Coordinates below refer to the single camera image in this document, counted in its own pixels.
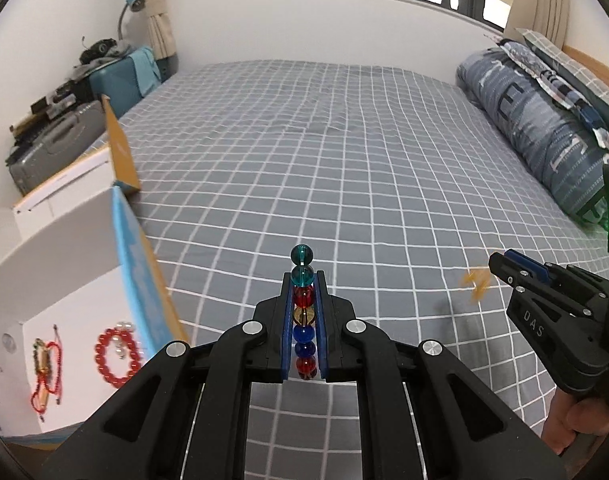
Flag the multicolour glass bead bracelet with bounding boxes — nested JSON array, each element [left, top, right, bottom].
[[290, 244, 317, 380]]

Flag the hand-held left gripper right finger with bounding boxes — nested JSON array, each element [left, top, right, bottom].
[[315, 270, 567, 480]]

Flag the blue desk lamp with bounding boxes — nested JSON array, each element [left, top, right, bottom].
[[117, 0, 146, 43]]

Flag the plain red string bracelet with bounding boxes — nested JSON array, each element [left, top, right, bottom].
[[30, 380, 51, 423]]

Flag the grey checked pillow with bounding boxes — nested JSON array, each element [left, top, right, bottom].
[[514, 27, 609, 111]]

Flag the person's right hand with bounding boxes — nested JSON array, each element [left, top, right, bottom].
[[541, 391, 609, 457]]

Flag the grey hard suitcase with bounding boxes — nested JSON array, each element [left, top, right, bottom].
[[5, 100, 109, 196]]

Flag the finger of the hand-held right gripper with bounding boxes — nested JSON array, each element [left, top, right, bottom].
[[488, 252, 609, 317], [504, 249, 609, 302]]

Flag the white box with orange flap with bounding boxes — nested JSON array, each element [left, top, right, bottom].
[[12, 94, 142, 226]]

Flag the wooden headboard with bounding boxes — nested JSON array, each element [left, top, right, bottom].
[[561, 45, 609, 91]]

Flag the red string bracelet gold charm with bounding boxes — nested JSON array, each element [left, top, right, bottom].
[[34, 325, 65, 406]]

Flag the dark clutter pile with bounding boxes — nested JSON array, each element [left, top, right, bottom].
[[9, 36, 132, 136]]

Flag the yellow bracelet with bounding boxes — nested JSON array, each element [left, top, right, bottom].
[[459, 267, 492, 303]]

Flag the red bead bracelet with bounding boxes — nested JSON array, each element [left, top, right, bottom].
[[94, 327, 145, 388]]

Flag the teal hard suitcase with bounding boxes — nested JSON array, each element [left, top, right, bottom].
[[87, 46, 164, 111]]

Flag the grey checked bed sheet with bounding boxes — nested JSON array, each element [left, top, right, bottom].
[[107, 59, 609, 441]]

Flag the green brown bead bracelet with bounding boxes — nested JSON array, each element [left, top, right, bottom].
[[32, 339, 48, 376]]

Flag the white cardboard box blue outside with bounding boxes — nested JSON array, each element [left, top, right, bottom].
[[0, 186, 190, 443]]

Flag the white pearl bracelet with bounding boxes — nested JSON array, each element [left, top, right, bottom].
[[112, 322, 138, 359]]

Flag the light blue cloth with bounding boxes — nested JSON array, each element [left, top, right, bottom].
[[131, 47, 164, 97]]

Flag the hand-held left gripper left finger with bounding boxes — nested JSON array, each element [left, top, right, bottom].
[[44, 271, 291, 480]]

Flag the folded blue grey duvet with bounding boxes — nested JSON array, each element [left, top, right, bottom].
[[455, 40, 609, 226]]

